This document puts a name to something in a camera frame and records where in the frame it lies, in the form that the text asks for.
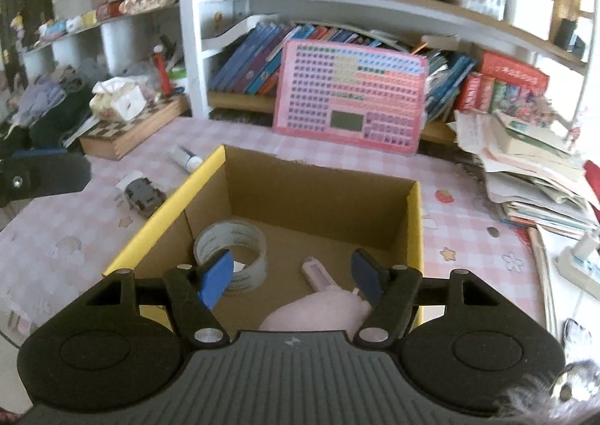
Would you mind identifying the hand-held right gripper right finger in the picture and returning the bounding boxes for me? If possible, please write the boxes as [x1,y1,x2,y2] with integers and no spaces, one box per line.
[351,248,493,347]

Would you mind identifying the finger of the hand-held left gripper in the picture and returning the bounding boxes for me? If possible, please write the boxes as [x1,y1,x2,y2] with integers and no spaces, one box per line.
[0,148,93,208]

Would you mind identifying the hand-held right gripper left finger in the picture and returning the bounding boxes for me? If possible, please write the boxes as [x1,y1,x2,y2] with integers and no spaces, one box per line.
[87,249,235,347]

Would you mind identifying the small pink device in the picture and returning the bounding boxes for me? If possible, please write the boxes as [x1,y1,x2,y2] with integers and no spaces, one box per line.
[301,257,343,292]

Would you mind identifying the clear tape roll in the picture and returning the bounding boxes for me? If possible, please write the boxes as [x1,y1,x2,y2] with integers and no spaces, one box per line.
[193,220,268,297]

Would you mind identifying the pink plush toy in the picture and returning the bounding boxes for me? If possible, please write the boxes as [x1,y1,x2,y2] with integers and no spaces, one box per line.
[259,290,373,332]

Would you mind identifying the grey toy car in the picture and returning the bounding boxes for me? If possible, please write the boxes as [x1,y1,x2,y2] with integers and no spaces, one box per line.
[124,177,167,220]

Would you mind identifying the yellow cardboard box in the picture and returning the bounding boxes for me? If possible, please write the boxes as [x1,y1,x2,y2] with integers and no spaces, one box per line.
[103,145,425,332]

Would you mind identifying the white spray bottle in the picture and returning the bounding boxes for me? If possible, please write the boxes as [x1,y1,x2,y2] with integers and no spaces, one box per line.
[169,145,203,173]

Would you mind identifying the pile of clothes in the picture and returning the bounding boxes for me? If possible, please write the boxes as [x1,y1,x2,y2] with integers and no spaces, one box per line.
[0,64,95,151]

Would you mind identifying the wooden chess box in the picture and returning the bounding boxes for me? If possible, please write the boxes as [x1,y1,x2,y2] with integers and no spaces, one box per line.
[79,94,189,161]

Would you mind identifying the floral tissue pack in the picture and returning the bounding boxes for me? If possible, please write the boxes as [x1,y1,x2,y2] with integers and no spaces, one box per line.
[89,77,147,121]

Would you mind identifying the row of small packets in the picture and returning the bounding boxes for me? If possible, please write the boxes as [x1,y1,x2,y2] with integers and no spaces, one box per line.
[37,8,101,39]

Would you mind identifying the red bottle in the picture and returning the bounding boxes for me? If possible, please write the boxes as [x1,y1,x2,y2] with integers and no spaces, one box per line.
[152,45,175,95]

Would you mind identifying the pink toy learning tablet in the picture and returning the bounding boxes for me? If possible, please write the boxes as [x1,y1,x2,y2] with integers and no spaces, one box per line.
[273,39,428,156]

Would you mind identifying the stack of papers and books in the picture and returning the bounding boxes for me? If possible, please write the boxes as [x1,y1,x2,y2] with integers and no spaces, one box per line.
[452,109,598,238]

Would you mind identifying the white shelf unit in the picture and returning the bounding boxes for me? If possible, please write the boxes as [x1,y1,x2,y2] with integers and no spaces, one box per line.
[19,0,600,145]

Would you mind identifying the row of blue books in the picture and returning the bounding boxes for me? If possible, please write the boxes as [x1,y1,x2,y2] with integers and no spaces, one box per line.
[424,50,479,123]
[208,22,301,95]

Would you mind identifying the red boxed books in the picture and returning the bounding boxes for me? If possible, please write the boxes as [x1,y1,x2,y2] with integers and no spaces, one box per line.
[454,71,509,114]

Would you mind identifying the white power strip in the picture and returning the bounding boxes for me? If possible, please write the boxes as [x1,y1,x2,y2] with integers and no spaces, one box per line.
[555,244,600,299]

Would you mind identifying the white charger adapter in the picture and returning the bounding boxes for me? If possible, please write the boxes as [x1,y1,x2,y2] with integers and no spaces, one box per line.
[574,230,600,262]

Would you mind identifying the colourful paper flowers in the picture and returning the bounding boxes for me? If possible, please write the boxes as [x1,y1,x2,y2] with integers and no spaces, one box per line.
[506,88,570,126]

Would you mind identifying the red cloth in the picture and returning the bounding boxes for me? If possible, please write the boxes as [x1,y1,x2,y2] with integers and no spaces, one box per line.
[583,160,600,215]

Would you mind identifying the thick red book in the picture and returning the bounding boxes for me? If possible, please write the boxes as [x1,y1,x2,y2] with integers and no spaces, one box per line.
[478,50,550,88]

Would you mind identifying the white pen box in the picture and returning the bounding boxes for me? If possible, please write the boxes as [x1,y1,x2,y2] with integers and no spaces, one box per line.
[504,0,556,42]

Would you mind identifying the small black box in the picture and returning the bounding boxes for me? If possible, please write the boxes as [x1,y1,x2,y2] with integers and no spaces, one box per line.
[555,18,587,55]

